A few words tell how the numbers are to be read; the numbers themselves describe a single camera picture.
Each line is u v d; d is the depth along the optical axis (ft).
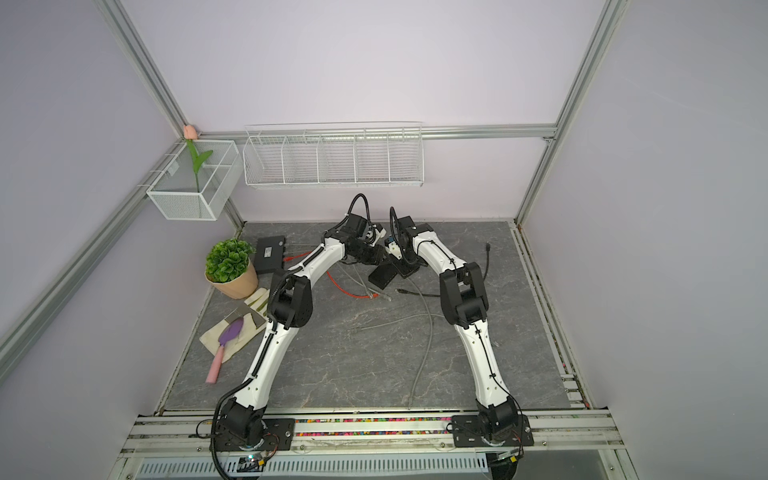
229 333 2.97
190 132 2.94
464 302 2.08
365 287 3.25
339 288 3.26
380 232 3.34
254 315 3.08
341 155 3.24
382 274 3.39
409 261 2.75
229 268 2.92
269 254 3.56
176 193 2.68
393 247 3.23
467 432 2.42
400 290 3.27
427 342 2.90
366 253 3.16
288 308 2.23
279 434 2.42
